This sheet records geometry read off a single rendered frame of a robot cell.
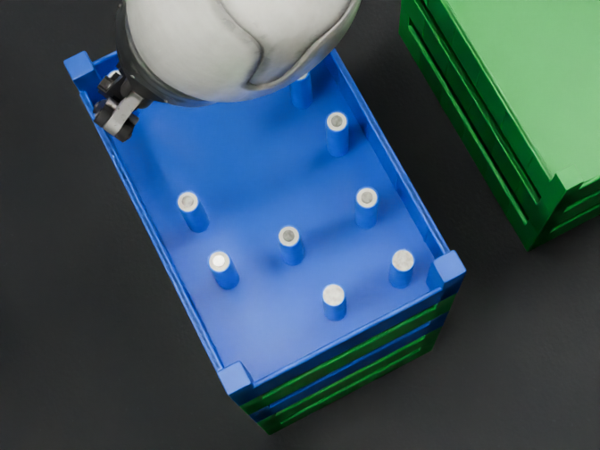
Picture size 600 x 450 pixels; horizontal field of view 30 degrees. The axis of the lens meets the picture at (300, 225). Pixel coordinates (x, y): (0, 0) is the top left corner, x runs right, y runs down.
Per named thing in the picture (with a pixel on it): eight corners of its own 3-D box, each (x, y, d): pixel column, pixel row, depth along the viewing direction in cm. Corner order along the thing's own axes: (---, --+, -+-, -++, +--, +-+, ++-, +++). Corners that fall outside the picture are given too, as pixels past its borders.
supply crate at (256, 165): (84, 96, 97) (61, 61, 89) (291, -5, 98) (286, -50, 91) (237, 407, 90) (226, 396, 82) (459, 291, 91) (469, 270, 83)
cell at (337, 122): (323, 143, 94) (320, 116, 88) (342, 133, 95) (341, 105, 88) (333, 161, 94) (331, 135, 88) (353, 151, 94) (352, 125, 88)
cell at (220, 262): (212, 273, 92) (203, 255, 86) (233, 263, 92) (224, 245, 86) (222, 293, 92) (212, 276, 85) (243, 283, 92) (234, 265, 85)
